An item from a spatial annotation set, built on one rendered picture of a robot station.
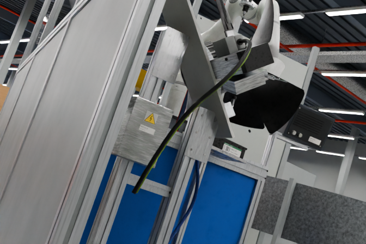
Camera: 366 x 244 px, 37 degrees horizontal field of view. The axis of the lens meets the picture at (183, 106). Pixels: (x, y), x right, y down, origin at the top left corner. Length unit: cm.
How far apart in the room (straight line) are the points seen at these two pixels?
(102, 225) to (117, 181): 17
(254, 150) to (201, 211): 184
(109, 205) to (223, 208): 91
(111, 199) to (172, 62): 56
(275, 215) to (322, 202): 34
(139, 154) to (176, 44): 46
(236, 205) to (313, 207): 120
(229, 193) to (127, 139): 100
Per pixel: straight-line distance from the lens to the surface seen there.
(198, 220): 274
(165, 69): 208
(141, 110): 195
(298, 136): 296
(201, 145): 212
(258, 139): 453
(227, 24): 231
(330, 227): 390
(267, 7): 213
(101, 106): 85
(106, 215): 202
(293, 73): 474
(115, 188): 202
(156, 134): 196
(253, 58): 188
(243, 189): 284
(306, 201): 396
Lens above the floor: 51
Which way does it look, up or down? 10 degrees up
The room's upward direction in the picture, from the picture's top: 19 degrees clockwise
